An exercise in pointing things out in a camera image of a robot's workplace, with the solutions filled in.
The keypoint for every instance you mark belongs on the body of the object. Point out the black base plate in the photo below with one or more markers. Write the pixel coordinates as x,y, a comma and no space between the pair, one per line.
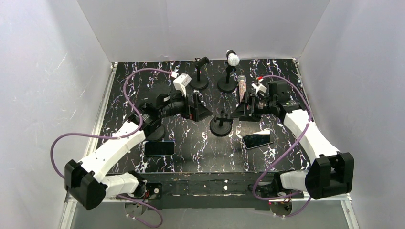
203,190

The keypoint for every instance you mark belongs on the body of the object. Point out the glitter microphone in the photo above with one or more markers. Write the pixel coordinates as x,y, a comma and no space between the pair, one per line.
242,87

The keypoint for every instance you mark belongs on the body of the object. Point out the black phone stand front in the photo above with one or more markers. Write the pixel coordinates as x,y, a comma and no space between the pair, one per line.
157,135

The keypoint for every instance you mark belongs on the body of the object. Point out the black stand back middle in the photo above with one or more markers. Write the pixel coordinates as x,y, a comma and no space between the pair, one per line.
199,81

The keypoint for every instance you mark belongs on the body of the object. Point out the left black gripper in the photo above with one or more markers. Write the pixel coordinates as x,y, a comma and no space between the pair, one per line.
193,107

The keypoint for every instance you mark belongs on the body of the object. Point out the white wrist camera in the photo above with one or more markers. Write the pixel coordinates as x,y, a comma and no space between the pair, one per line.
258,87
180,82

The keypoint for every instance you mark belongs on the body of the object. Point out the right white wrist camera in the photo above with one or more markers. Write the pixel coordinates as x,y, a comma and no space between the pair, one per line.
258,87

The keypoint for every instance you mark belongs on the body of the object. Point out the black microphone stand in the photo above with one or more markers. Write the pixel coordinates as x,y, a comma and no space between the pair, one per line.
227,84

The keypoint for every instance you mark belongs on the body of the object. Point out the white microphone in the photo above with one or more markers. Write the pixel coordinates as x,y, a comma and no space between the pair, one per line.
232,58

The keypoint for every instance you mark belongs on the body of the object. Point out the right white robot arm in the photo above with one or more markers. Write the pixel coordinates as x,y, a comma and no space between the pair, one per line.
331,171

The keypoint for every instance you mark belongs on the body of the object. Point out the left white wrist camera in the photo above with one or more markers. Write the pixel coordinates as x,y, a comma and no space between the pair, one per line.
180,82

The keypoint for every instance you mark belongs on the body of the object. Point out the black phone stand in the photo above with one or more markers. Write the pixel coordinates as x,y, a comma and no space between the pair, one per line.
157,135
221,125

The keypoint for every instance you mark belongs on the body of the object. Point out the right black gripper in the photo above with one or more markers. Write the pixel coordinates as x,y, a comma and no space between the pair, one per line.
250,106

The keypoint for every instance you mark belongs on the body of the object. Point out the black phone blue edge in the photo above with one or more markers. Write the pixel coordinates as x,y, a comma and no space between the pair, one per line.
163,148

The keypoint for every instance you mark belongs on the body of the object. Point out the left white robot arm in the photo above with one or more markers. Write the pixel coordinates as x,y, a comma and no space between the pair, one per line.
88,181

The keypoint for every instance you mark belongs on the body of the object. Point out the black phone silver edge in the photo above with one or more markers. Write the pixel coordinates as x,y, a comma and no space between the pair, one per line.
258,139

